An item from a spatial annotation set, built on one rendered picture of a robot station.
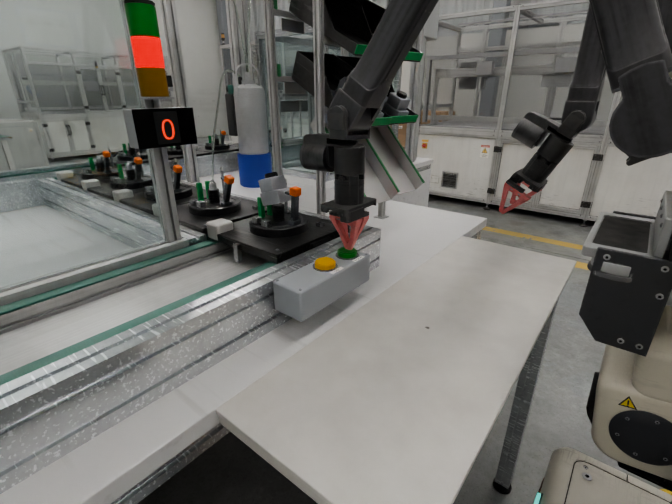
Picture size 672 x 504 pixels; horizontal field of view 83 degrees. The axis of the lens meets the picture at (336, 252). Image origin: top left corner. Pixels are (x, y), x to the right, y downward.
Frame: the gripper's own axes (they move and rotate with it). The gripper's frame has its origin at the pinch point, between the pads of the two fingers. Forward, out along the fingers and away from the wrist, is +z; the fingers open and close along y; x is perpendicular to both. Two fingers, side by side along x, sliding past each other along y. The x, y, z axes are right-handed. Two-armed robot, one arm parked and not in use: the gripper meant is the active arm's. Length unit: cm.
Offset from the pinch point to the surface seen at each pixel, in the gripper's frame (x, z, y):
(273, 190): -20.9, -8.4, 0.3
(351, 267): 3.1, 2.8, 3.3
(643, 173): 48, 41, -395
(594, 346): 46, 99, -163
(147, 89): -32.2, -29.3, 19.3
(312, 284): 2.6, 2.2, 14.1
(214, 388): 0.3, 12.2, 34.0
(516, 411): 30, 63, -47
